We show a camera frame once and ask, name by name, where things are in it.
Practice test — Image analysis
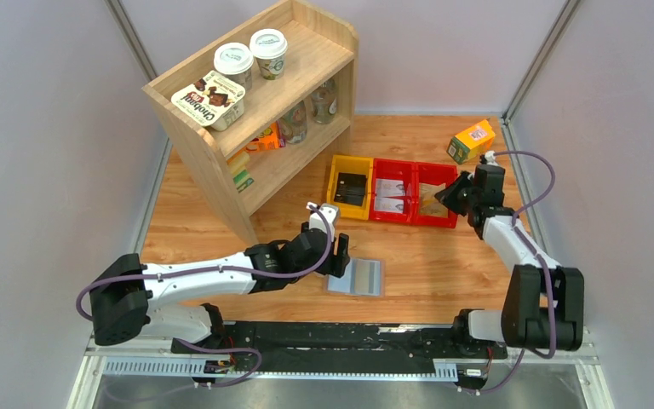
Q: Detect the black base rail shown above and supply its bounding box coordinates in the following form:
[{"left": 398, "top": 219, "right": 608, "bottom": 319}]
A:
[{"left": 199, "top": 321, "right": 508, "bottom": 374}]

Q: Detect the Chobani yogurt pack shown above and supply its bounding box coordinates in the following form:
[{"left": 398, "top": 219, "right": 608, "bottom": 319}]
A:
[{"left": 170, "top": 70, "right": 246, "bottom": 131}]

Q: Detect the yellow green sponge pack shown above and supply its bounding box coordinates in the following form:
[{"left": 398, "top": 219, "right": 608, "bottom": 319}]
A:
[{"left": 227, "top": 150, "right": 254, "bottom": 193}]

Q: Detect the white cards stack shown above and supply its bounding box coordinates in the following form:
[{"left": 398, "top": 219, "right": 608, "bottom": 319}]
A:
[{"left": 373, "top": 178, "right": 406, "bottom": 214}]

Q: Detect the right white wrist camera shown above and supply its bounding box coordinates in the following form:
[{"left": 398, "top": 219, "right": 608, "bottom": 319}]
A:
[{"left": 480, "top": 151, "right": 499, "bottom": 166}]

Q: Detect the white-lidded paper cup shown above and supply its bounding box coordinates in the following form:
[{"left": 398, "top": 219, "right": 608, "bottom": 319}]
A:
[
  {"left": 249, "top": 28, "right": 288, "bottom": 80},
  {"left": 213, "top": 43, "right": 254, "bottom": 91}
]

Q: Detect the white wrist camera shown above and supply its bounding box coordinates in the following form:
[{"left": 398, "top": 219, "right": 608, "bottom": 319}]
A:
[
  {"left": 307, "top": 202, "right": 341, "bottom": 241},
  {"left": 480, "top": 151, "right": 499, "bottom": 166}
]

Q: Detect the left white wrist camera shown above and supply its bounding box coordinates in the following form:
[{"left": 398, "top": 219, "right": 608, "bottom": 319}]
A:
[{"left": 307, "top": 202, "right": 341, "bottom": 241}]

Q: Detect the pink leather card holder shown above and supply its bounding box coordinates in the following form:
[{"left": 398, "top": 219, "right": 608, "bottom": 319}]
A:
[{"left": 325, "top": 258, "right": 384, "bottom": 297}]

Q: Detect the left white-lidded paper cup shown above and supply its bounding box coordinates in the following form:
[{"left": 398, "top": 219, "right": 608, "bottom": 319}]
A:
[{"left": 213, "top": 43, "right": 254, "bottom": 91}]

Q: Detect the red plastic bin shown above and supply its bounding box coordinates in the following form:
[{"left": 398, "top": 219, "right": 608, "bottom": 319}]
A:
[
  {"left": 369, "top": 158, "right": 417, "bottom": 225},
  {"left": 412, "top": 162, "right": 457, "bottom": 228}
]

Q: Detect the middle red plastic bin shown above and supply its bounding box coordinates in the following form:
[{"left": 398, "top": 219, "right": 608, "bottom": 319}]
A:
[{"left": 369, "top": 158, "right": 417, "bottom": 225}]

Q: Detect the orange snack box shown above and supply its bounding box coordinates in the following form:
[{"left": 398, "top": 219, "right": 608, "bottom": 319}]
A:
[{"left": 244, "top": 122, "right": 285, "bottom": 153}]

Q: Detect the right glass jar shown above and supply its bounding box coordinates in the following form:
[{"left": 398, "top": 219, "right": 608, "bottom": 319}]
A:
[{"left": 310, "top": 78, "right": 337, "bottom": 124}]

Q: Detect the right red plastic bin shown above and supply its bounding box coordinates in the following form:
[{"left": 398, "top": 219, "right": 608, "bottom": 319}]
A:
[{"left": 412, "top": 162, "right": 457, "bottom": 228}]

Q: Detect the wooden shelf unit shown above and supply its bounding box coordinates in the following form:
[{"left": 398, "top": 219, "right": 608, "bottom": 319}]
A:
[{"left": 143, "top": 1, "right": 359, "bottom": 245}]

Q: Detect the yellow plastic bin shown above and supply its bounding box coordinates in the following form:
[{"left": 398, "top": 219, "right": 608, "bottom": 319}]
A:
[{"left": 326, "top": 154, "right": 374, "bottom": 220}]

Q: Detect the tan cards stack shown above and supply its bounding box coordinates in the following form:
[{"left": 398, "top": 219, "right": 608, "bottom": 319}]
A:
[{"left": 418, "top": 182, "right": 449, "bottom": 218}]

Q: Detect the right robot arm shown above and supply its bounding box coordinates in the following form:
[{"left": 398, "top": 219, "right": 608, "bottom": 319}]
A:
[{"left": 434, "top": 164, "right": 584, "bottom": 355}]

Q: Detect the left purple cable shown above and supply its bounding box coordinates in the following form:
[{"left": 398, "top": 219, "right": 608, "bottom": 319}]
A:
[{"left": 75, "top": 204, "right": 335, "bottom": 390}]

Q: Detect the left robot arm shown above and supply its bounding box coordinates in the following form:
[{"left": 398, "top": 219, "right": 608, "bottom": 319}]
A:
[{"left": 87, "top": 223, "right": 350, "bottom": 346}]

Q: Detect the glass jar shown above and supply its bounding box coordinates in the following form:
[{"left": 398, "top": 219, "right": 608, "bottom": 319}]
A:
[
  {"left": 310, "top": 78, "right": 337, "bottom": 124},
  {"left": 278, "top": 101, "right": 307, "bottom": 144}
]

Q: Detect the black cards stack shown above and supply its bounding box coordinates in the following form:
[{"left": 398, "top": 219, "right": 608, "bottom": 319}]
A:
[{"left": 333, "top": 172, "right": 367, "bottom": 207}]

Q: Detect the left glass jar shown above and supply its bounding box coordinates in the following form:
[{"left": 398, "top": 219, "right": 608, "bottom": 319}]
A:
[{"left": 278, "top": 101, "right": 307, "bottom": 144}]

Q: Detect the orange green juice carton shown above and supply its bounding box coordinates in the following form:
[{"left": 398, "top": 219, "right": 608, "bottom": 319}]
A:
[{"left": 446, "top": 119, "right": 496, "bottom": 164}]

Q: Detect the right white-lidded paper cup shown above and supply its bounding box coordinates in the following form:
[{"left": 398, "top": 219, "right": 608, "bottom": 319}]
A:
[{"left": 249, "top": 28, "right": 288, "bottom": 80}]

